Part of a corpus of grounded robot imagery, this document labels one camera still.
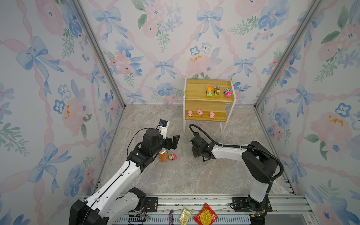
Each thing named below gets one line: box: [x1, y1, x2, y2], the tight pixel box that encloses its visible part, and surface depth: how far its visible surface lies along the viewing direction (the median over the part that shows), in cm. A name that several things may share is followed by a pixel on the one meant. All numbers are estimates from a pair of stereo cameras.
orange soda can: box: [157, 147, 170, 163], surface depth 84 cm
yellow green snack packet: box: [178, 206, 193, 225], surface depth 71 cm
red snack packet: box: [192, 202, 219, 225], surface depth 71 cm
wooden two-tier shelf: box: [182, 75, 237, 136], surface depth 84 cm
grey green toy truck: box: [213, 85, 221, 97], surface depth 81 cm
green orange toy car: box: [206, 86, 213, 97], surface depth 81 cm
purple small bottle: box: [168, 209, 174, 225], surface depth 72 cm
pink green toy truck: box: [168, 154, 178, 161], surface depth 90 cm
